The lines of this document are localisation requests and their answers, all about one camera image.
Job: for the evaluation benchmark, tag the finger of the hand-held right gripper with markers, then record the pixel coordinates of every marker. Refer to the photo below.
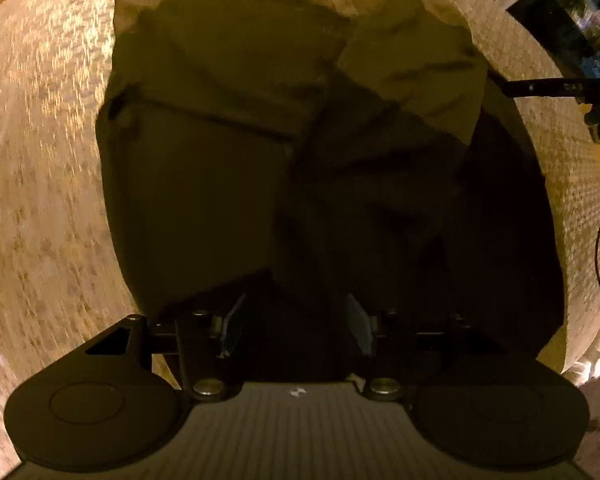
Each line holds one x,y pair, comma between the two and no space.
530,88

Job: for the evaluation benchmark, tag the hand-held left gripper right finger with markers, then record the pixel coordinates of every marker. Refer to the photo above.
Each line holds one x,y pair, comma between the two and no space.
359,325

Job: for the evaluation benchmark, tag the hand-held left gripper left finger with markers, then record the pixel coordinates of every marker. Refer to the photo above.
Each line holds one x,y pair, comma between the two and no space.
232,327

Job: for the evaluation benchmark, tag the olive green garment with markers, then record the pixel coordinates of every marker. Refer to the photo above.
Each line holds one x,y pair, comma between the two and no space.
280,160

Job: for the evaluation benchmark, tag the patterned cream tablecloth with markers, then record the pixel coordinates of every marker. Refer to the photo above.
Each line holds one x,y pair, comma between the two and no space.
40,185

